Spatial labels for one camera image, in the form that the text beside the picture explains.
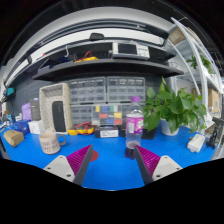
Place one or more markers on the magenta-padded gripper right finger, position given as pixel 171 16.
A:
pixel 163 166

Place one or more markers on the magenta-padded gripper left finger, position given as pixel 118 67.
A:
pixel 63 166

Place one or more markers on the clear bottle with purple label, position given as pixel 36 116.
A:
pixel 134 126

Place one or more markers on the beige patterned mug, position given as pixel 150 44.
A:
pixel 49 143

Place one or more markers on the flat black case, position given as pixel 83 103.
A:
pixel 149 134

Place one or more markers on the white power adapter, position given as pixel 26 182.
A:
pixel 196 143

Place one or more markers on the yellow multimeter with red leads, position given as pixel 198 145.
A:
pixel 83 130

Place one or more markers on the small white box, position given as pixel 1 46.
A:
pixel 36 127

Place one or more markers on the black rectangular speaker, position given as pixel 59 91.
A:
pixel 59 116

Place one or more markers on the black box with white label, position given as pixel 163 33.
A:
pixel 106 132

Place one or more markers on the brown cardboard box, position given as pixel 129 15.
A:
pixel 14 138

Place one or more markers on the blue box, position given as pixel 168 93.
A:
pixel 21 127

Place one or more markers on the green potted plant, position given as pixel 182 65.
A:
pixel 173 106

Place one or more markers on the white perforated tray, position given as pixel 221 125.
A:
pixel 45 106

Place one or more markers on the dark grey upright box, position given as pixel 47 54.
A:
pixel 35 109

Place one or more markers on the purple bag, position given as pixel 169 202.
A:
pixel 26 112

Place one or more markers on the clear box with colourful parts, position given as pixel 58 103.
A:
pixel 106 116

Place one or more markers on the dark grey desk shelf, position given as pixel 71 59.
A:
pixel 106 68

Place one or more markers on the white shelf unit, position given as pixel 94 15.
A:
pixel 200 63

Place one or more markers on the white oscilloscope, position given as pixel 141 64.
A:
pixel 130 50

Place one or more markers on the black device on shelf top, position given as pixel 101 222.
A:
pixel 96 36

